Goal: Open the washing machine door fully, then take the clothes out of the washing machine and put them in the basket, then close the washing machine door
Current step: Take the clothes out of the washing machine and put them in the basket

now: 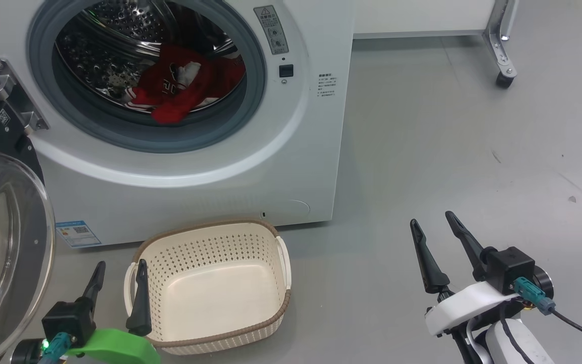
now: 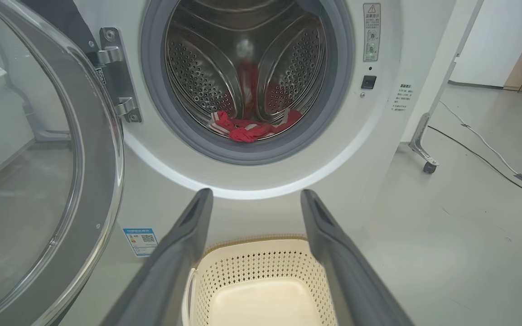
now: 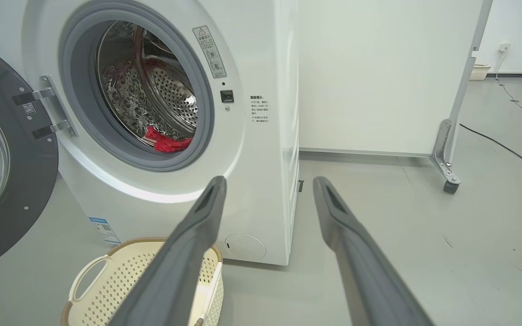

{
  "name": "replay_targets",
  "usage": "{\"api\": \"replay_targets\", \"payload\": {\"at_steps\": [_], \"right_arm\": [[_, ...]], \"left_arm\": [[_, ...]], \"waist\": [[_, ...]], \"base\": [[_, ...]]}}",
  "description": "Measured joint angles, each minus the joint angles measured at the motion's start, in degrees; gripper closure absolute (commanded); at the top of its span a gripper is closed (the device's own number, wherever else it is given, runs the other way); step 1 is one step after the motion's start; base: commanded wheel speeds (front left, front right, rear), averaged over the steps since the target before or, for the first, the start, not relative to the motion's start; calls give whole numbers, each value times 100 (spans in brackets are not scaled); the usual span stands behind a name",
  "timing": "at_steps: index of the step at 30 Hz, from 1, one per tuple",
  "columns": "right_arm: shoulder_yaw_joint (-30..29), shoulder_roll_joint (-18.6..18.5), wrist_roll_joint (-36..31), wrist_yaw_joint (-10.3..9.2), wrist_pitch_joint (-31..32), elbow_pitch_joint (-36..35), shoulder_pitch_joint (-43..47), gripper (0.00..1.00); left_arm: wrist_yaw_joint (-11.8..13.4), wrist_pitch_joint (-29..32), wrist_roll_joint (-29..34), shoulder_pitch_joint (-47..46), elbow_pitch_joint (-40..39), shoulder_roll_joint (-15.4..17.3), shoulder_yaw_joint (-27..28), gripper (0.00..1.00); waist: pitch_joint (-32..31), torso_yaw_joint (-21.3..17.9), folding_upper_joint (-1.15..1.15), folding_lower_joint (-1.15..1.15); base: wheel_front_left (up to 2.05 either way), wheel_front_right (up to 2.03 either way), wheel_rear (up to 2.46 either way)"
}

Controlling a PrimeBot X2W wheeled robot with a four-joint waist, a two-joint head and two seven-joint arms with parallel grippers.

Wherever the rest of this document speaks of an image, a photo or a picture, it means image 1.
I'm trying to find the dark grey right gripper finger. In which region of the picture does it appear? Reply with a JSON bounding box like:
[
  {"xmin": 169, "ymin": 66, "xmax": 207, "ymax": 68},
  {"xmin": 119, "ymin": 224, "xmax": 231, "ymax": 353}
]
[
  {"xmin": 445, "ymin": 211, "xmax": 496, "ymax": 281},
  {"xmin": 410, "ymin": 219, "xmax": 451, "ymax": 294}
]

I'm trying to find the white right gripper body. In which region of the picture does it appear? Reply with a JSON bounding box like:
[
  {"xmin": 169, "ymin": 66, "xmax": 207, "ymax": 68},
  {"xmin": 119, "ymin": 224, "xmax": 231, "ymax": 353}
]
[{"xmin": 425, "ymin": 282, "xmax": 521, "ymax": 337}]

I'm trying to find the grey warning sticker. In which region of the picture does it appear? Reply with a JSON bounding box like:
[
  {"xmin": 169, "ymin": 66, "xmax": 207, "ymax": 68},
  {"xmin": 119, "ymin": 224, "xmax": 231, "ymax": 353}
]
[{"xmin": 254, "ymin": 5, "xmax": 289, "ymax": 55}]

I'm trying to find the grey metal frame post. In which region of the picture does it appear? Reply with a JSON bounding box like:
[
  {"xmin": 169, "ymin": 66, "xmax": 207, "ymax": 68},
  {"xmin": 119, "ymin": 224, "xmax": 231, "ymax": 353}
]
[{"xmin": 498, "ymin": 0, "xmax": 520, "ymax": 41}]

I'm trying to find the red and white jersey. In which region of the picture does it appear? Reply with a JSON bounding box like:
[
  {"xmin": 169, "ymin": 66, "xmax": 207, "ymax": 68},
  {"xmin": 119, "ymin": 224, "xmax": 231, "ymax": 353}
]
[{"xmin": 124, "ymin": 43, "xmax": 246, "ymax": 125}]

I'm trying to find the stainless steel washing machine drum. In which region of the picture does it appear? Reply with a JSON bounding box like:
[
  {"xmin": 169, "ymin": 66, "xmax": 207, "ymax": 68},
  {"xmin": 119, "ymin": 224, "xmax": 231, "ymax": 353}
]
[{"xmin": 55, "ymin": 0, "xmax": 246, "ymax": 114}]

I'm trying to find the blue energy label sticker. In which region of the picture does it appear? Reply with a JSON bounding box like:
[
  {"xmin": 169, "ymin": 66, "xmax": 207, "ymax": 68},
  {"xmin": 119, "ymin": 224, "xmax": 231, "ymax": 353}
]
[{"xmin": 55, "ymin": 220, "xmax": 102, "ymax": 248}]

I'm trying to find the silver metal door hinge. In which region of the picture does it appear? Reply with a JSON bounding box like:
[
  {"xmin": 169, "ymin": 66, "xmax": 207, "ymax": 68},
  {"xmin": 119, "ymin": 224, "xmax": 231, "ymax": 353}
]
[{"xmin": 0, "ymin": 58, "xmax": 49, "ymax": 136}]

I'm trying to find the teal plug right camera cable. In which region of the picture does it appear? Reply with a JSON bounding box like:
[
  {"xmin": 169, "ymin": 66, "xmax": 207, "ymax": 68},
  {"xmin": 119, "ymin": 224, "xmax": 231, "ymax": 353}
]
[{"xmin": 513, "ymin": 277, "xmax": 582, "ymax": 350}]

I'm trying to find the white partition panel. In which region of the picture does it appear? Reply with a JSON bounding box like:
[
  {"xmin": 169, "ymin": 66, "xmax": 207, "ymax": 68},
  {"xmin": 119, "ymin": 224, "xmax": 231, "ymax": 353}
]
[{"xmin": 354, "ymin": 0, "xmax": 496, "ymax": 38}]

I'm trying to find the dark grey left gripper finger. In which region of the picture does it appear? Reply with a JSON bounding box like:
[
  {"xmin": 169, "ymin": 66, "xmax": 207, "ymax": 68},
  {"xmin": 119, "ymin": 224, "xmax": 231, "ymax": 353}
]
[
  {"xmin": 83, "ymin": 261, "xmax": 106, "ymax": 304},
  {"xmin": 126, "ymin": 259, "xmax": 153, "ymax": 337}
]

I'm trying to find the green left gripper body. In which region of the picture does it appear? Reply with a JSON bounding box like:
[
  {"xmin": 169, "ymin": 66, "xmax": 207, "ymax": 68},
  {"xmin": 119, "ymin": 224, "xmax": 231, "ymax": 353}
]
[{"xmin": 66, "ymin": 329, "xmax": 161, "ymax": 364}]

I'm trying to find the teal plug camera cable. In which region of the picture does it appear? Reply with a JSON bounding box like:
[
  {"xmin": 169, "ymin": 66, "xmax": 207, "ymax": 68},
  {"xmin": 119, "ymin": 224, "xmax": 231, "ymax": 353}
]
[
  {"xmin": 38, "ymin": 332, "xmax": 72, "ymax": 364},
  {"xmin": 513, "ymin": 277, "xmax": 582, "ymax": 350}
]

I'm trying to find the cream perforated laundry basket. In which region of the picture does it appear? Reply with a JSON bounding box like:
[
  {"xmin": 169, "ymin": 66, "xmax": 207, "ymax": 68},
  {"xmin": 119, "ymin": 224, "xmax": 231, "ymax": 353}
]
[{"xmin": 123, "ymin": 219, "xmax": 292, "ymax": 355}]

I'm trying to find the white front-load washing machine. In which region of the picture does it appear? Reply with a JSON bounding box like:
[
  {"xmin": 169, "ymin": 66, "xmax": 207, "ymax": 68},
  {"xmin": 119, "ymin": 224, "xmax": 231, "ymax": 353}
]
[{"xmin": 0, "ymin": 0, "xmax": 355, "ymax": 248}]

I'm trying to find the black text notice label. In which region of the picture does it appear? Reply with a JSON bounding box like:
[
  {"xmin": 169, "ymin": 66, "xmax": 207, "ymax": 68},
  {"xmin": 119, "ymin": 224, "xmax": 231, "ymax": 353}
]
[{"xmin": 318, "ymin": 73, "xmax": 338, "ymax": 98}]

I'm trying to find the teal plug left camera cable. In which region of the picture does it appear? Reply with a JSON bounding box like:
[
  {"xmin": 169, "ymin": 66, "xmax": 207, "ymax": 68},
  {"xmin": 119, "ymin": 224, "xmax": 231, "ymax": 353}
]
[{"xmin": 38, "ymin": 332, "xmax": 72, "ymax": 364}]

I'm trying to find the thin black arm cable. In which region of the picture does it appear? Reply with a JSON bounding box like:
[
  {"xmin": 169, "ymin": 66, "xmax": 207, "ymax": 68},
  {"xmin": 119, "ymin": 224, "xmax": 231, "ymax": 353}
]
[{"xmin": 498, "ymin": 303, "xmax": 524, "ymax": 364}]

